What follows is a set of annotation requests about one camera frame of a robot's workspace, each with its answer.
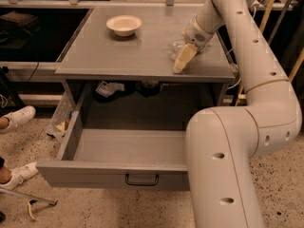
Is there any white sneaker upper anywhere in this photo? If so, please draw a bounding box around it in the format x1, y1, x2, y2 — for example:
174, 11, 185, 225
0, 105, 36, 134

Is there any white ceramic bowl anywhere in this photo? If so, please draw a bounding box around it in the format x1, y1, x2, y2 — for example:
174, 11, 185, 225
106, 15, 142, 37

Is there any yellow wooden ladder frame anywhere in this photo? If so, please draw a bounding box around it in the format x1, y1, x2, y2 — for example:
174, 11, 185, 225
235, 0, 304, 106

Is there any grey open top drawer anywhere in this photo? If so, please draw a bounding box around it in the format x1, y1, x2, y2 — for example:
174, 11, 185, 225
37, 85, 190, 191

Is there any white sneaker lower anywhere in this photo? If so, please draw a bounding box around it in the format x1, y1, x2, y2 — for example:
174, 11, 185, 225
0, 162, 38, 190

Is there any clear plastic bin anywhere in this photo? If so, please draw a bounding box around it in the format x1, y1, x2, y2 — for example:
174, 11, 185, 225
47, 93, 73, 142

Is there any grabber tool on floor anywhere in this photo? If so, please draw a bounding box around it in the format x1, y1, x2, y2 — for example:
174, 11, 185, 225
0, 188, 57, 221

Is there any black drawer handle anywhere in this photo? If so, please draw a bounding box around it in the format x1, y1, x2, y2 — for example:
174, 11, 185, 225
125, 174, 159, 186

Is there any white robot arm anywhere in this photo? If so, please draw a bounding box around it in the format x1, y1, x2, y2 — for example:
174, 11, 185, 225
173, 0, 302, 228

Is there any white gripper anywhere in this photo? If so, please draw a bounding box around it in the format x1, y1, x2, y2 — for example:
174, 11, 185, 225
173, 17, 214, 73

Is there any grey metal cabinet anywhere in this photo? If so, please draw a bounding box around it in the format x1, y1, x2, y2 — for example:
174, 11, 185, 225
56, 4, 235, 113

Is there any white sneaker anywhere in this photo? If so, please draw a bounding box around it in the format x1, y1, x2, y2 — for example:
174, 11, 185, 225
0, 105, 36, 134
0, 162, 38, 190

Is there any clear plastic water bottle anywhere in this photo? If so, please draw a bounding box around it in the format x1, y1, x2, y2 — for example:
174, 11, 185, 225
168, 39, 184, 61

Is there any white paper tag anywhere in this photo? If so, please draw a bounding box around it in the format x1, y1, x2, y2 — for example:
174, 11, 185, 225
96, 81, 125, 98

